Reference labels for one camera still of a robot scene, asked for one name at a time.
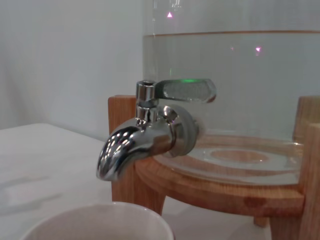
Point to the red cup with white inside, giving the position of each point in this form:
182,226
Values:
100,220

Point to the chrome faucet with lever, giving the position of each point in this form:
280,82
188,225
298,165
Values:
132,147

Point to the wooden dispenser stand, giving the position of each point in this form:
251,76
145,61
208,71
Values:
217,192

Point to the clear glass water dispenser jar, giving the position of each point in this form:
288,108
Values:
250,75

